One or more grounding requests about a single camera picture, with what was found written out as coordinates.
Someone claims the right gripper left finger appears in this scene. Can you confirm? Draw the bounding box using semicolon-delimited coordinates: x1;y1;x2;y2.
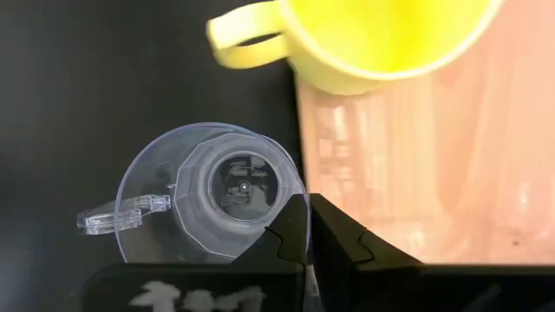
81;192;310;312

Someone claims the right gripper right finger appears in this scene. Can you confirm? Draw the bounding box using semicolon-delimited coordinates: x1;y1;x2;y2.
309;192;555;312

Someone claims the clear plastic cup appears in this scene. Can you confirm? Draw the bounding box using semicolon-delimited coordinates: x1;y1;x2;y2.
76;121;310;265

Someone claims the yellow mug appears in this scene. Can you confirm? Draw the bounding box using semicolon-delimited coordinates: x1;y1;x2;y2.
205;0;504;97

